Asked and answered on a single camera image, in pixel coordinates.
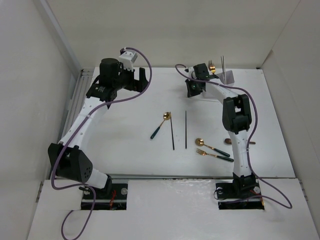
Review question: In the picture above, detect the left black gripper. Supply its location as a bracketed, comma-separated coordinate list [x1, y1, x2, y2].
[113, 61, 149, 93]

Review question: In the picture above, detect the black chopstick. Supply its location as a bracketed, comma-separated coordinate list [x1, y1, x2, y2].
[169, 112, 175, 151]
[184, 110, 188, 149]

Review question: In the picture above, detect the gold fork green handle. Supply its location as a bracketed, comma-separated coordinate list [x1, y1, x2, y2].
[196, 148, 234, 163]
[208, 60, 216, 74]

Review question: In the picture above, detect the gold spoon green handle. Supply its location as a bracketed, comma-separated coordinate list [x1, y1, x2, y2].
[150, 112, 171, 140]
[195, 138, 231, 158]

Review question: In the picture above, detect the rose gold fork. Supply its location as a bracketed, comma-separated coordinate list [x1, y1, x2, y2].
[208, 60, 216, 71]

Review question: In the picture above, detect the thin silver chopstick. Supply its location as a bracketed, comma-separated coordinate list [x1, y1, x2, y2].
[221, 55, 227, 85]

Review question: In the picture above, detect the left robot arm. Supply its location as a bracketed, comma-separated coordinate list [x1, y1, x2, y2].
[48, 51, 149, 199]

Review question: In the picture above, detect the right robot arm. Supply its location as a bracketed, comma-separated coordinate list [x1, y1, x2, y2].
[184, 63, 257, 200]

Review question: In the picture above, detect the white three-slot utensil container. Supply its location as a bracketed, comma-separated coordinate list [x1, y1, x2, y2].
[207, 70, 236, 100]

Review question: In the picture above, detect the brown wooden spoon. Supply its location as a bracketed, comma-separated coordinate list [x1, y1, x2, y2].
[224, 138, 256, 146]

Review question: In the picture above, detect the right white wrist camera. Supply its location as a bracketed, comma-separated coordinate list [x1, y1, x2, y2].
[184, 66, 196, 79]

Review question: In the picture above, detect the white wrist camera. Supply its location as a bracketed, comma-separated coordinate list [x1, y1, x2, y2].
[118, 50, 138, 72]
[184, 66, 196, 79]

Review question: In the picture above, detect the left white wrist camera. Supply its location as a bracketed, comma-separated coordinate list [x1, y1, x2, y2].
[118, 50, 138, 72]

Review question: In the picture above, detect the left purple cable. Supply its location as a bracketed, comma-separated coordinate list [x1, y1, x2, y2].
[49, 46, 153, 239]

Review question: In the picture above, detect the aluminium rail frame left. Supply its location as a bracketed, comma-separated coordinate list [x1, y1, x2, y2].
[56, 68, 95, 144]

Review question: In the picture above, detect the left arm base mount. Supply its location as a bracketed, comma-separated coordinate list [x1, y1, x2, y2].
[79, 179, 129, 211]

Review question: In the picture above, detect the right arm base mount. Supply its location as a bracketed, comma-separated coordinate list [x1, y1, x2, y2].
[214, 182, 265, 210]

